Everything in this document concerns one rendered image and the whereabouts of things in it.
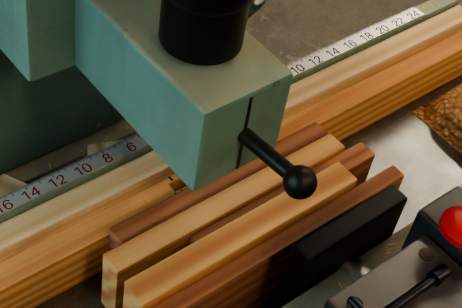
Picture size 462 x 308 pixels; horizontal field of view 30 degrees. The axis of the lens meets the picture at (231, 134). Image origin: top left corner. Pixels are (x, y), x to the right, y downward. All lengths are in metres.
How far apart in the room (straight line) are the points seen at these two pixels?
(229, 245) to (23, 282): 0.13
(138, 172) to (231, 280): 0.11
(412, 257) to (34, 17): 0.28
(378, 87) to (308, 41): 1.54
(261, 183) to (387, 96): 0.18
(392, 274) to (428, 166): 0.22
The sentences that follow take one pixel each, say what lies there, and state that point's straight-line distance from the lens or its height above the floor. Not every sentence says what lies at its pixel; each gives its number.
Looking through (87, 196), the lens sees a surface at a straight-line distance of 0.59.
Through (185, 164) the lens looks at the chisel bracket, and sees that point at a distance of 0.52.
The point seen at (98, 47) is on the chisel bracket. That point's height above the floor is 1.04.
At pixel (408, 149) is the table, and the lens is 0.74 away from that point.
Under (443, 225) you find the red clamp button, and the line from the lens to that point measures 0.53.
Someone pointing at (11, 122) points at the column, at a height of 0.86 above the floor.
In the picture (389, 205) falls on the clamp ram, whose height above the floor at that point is 1.00.
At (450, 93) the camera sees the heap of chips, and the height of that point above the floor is 0.92.
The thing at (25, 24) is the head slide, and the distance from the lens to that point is 0.56.
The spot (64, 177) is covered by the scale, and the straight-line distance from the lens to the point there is 0.59.
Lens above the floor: 1.41
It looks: 46 degrees down
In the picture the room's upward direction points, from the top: 11 degrees clockwise
